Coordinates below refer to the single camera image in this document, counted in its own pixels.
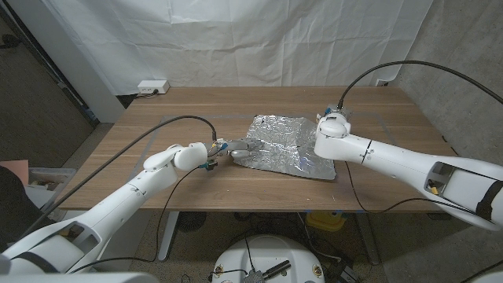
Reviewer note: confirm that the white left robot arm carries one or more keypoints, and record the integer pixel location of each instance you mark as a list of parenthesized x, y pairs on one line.
[(122, 204)]

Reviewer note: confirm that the grey table leg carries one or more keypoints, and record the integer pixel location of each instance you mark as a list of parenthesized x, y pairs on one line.
[(369, 239)]

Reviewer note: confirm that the white power strip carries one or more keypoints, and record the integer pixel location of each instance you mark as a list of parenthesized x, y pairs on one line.
[(153, 86)]

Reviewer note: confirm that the black tool on base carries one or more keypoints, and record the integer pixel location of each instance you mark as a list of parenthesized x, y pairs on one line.
[(275, 269)]

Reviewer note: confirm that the yellow object under table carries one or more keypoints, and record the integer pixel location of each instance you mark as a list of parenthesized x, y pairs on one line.
[(325, 222)]

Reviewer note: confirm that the white creased backdrop sheet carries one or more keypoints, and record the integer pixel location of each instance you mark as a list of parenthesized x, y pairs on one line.
[(243, 43)]

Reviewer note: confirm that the white table leg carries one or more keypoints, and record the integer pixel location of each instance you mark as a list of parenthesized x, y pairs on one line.
[(169, 236)]

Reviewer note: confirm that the black round floor fan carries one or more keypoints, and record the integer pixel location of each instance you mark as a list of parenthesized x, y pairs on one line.
[(192, 221)]

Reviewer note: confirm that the person in dark clothing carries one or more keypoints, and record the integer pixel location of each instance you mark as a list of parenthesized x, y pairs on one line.
[(15, 212)]

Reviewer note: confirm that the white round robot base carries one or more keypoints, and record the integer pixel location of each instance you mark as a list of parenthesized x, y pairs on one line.
[(271, 251)]

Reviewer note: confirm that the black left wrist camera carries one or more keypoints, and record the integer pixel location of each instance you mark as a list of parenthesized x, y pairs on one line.
[(209, 165)]

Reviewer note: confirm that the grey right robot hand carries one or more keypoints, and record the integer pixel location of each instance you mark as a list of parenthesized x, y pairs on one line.
[(334, 112)]

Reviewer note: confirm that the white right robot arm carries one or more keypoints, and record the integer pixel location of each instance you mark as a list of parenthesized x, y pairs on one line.
[(401, 161)]

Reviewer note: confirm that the crinkled aluminum foil sheet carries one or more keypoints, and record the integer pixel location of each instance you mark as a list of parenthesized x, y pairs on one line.
[(283, 145)]

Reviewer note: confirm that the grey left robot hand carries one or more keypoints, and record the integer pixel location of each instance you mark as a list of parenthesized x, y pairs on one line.
[(239, 146)]

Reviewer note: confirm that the clear plastic storage bin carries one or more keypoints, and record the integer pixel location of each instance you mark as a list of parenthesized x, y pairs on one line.
[(53, 177)]

